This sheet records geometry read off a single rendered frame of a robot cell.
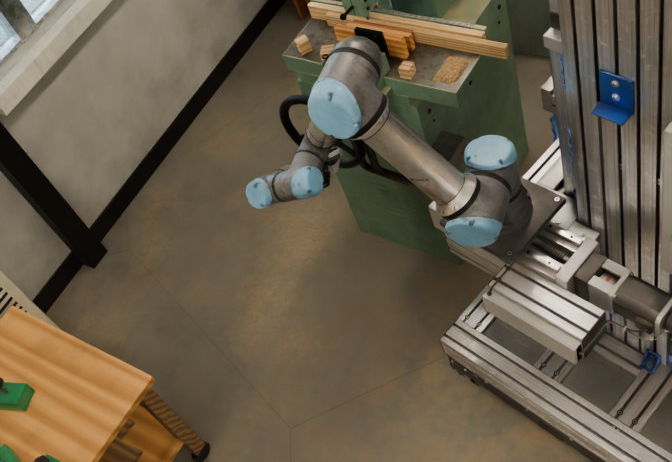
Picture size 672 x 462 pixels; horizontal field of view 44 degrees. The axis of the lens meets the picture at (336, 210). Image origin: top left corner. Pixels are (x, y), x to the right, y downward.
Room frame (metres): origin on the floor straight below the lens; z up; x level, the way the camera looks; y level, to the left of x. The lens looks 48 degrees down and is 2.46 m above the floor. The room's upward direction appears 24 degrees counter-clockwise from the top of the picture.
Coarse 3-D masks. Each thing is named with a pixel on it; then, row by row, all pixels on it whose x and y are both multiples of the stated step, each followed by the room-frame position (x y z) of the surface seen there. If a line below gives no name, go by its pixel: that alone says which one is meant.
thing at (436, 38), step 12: (396, 24) 1.94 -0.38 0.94; (420, 36) 1.86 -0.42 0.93; (432, 36) 1.83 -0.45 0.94; (444, 36) 1.80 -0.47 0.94; (456, 36) 1.78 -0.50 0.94; (456, 48) 1.77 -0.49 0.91; (468, 48) 1.74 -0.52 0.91; (480, 48) 1.71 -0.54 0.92; (492, 48) 1.68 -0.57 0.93; (504, 48) 1.66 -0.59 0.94
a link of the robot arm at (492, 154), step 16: (480, 144) 1.28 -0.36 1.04; (496, 144) 1.26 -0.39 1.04; (512, 144) 1.25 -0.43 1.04; (464, 160) 1.27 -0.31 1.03; (480, 160) 1.23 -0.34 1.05; (496, 160) 1.21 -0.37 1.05; (512, 160) 1.21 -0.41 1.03; (496, 176) 1.19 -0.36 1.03; (512, 176) 1.20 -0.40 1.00; (512, 192) 1.20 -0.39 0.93
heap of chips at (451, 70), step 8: (448, 56) 1.76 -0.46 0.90; (448, 64) 1.71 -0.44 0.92; (456, 64) 1.70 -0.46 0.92; (464, 64) 1.70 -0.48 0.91; (440, 72) 1.70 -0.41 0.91; (448, 72) 1.68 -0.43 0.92; (456, 72) 1.68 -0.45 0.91; (440, 80) 1.68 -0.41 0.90; (448, 80) 1.67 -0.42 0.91; (456, 80) 1.66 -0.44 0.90
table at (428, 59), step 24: (312, 24) 2.16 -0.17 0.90; (288, 48) 2.10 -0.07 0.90; (312, 48) 2.05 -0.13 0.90; (432, 48) 1.82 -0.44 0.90; (312, 72) 2.00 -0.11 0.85; (432, 72) 1.73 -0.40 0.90; (480, 72) 1.70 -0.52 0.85; (408, 96) 1.74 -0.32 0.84; (432, 96) 1.68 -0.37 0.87; (456, 96) 1.62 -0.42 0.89
